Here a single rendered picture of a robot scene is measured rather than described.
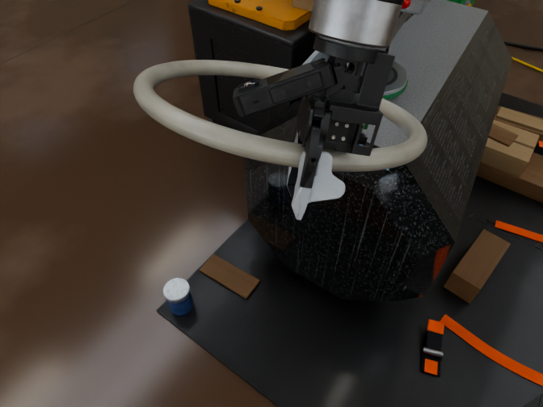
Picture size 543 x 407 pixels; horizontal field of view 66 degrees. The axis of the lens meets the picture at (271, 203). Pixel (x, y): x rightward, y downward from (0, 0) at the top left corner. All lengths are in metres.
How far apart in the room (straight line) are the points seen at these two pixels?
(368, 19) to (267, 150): 0.18
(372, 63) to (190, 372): 1.42
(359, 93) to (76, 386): 1.55
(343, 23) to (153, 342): 1.52
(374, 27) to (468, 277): 1.51
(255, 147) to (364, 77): 0.15
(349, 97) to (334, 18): 0.09
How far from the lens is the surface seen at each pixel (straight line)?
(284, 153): 0.51
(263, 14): 1.95
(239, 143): 0.51
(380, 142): 1.25
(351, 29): 0.45
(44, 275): 2.11
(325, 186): 0.51
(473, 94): 1.72
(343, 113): 0.48
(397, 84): 1.40
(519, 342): 1.96
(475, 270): 1.91
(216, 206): 2.12
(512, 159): 2.37
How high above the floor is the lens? 1.60
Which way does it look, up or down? 49 degrees down
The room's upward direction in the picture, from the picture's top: straight up
